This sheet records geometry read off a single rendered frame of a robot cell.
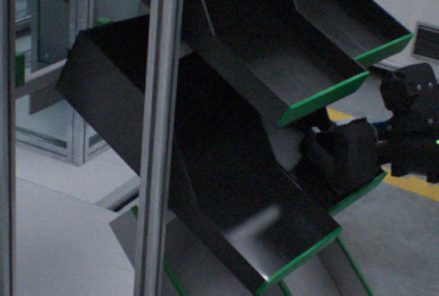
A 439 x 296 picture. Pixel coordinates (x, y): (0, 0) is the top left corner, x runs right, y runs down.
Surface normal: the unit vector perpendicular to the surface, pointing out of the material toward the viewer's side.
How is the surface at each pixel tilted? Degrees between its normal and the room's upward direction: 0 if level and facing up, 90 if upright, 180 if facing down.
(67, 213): 0
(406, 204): 0
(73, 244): 0
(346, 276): 90
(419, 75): 54
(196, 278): 45
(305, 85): 25
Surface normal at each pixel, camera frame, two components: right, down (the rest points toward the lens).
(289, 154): 0.42, -0.69
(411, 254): 0.09, -0.91
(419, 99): 0.63, -0.26
